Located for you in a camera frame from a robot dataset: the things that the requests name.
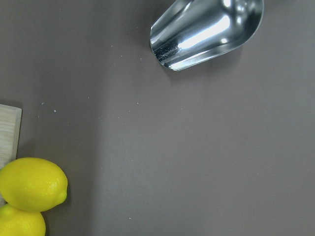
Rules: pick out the steel ice scoop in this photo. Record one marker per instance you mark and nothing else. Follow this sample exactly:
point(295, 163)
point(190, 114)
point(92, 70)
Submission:
point(191, 32)

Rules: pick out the yellow lemon near board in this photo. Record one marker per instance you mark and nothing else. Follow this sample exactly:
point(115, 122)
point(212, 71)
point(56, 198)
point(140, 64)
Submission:
point(33, 184)

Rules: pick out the bamboo cutting board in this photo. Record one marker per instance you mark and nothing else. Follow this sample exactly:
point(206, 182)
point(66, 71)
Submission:
point(10, 120)

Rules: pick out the yellow lemon outer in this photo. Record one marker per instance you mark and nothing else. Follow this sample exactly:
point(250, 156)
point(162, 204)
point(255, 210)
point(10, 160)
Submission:
point(15, 222)

